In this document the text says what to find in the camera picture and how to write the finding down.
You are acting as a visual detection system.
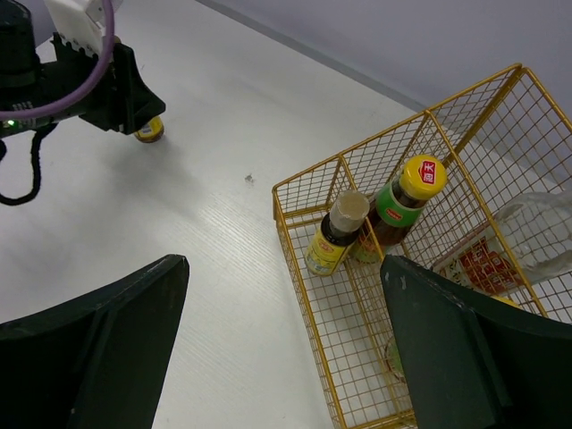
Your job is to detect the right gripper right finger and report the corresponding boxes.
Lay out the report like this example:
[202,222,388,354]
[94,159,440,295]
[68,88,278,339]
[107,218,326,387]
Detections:
[380,256,571,428]

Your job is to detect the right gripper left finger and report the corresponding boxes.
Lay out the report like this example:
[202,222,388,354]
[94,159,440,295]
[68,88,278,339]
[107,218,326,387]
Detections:
[1,255,189,428]

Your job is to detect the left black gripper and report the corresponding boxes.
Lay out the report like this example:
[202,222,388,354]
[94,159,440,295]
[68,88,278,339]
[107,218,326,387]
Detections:
[48,34,166,134]

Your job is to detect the small yellow label bottle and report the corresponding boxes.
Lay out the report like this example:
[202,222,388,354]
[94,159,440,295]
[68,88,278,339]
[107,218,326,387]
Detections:
[305,189,370,276]
[134,116,164,143]

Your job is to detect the clear bottle black cap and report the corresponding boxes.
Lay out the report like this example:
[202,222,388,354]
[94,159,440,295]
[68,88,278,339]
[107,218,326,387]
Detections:
[431,190,571,295]

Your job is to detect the sauce bottle yellow cap back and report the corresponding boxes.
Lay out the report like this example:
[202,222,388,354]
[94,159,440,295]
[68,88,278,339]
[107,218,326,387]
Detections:
[351,155,448,264]

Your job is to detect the sauce bottle yellow cap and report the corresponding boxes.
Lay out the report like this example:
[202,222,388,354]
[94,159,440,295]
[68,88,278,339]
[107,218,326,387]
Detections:
[384,336,407,384]
[351,155,448,264]

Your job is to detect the sauce bottle yellow cap front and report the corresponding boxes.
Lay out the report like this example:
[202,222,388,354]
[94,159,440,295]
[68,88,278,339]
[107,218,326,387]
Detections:
[384,336,407,384]

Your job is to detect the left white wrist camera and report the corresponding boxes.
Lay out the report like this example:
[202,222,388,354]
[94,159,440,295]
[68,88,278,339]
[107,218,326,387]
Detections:
[45,0,106,56]

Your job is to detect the gold wire basket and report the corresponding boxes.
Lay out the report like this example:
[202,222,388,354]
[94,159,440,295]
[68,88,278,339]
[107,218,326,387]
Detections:
[273,64,571,428]

